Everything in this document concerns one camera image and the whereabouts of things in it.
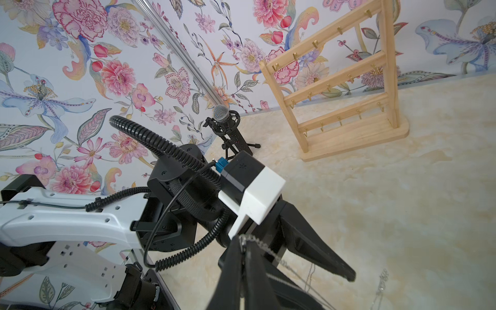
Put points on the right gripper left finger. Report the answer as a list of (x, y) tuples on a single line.
[(227, 293)]

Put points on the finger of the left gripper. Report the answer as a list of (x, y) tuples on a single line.
[(302, 240), (288, 294)]

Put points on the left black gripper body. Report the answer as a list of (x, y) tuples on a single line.
[(274, 231)]

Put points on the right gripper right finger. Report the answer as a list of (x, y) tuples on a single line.
[(259, 294)]

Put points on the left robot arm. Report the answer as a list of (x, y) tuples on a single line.
[(115, 247)]

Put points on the wooden jewelry display stand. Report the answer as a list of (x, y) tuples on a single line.
[(364, 124)]

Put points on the black microphone with mesh head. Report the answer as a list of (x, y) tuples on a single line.
[(225, 124)]

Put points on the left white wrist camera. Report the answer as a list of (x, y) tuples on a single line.
[(248, 188)]

